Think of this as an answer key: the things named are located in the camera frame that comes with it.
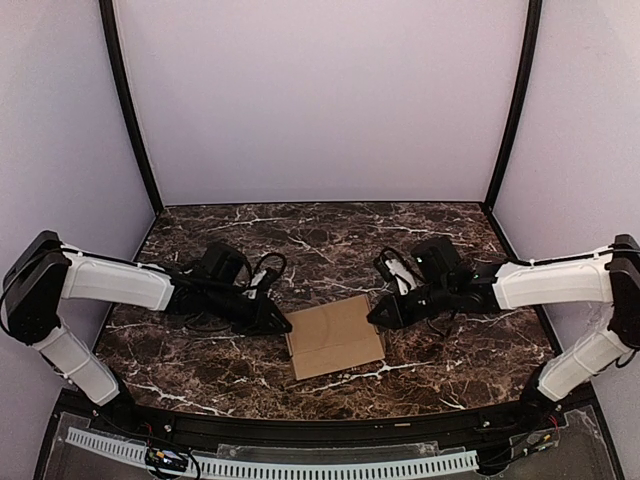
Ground black left frame post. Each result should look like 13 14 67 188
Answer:
98 0 164 216

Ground white slotted cable duct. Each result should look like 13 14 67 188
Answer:
65 427 478 479

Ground black right frame post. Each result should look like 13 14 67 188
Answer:
483 0 543 215

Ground small green circuit board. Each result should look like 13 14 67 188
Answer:
144 448 189 472

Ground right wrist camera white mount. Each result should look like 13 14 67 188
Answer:
373 247 423 296

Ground black frame post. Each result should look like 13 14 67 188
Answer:
483 0 543 215
98 0 164 216

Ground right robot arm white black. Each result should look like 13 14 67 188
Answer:
367 234 639 407

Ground black front table rail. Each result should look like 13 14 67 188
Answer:
75 402 553 451

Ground brown cardboard paper box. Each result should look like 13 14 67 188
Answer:
286 295 385 381

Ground right small circuit board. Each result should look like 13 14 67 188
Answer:
522 432 560 456

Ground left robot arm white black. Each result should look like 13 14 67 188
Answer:
1 230 293 407

